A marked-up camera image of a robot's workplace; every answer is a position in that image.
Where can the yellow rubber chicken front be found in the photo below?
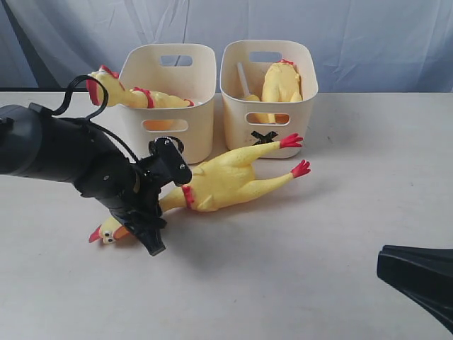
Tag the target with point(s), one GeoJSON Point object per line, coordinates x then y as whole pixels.
{"type": "Point", "coordinates": [134, 98]}

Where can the cream bin marked X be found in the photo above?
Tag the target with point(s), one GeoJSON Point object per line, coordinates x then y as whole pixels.
{"type": "Point", "coordinates": [251, 122]}

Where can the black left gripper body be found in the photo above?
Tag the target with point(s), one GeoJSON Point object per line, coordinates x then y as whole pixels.
{"type": "Point", "coordinates": [131, 194]}

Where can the headless yellow rubber chicken body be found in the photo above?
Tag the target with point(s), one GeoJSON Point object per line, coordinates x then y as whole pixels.
{"type": "Point", "coordinates": [282, 83]}

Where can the yellow rubber chicken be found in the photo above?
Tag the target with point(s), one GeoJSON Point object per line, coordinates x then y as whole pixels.
{"type": "Point", "coordinates": [134, 98]}
{"type": "Point", "coordinates": [230, 179]}

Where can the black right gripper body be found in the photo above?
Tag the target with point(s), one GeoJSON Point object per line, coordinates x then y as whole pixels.
{"type": "Point", "coordinates": [421, 274]}

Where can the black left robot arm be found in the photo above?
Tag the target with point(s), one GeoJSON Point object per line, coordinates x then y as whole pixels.
{"type": "Point", "coordinates": [39, 146]}

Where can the blue-grey backdrop curtain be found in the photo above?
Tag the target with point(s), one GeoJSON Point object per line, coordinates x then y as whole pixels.
{"type": "Point", "coordinates": [357, 46]}

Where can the broken chicken head with tube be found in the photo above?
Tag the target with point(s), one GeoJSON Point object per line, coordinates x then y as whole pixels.
{"type": "Point", "coordinates": [247, 95]}

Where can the cream bin marked O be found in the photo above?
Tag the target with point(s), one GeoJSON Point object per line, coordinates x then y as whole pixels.
{"type": "Point", "coordinates": [188, 71]}

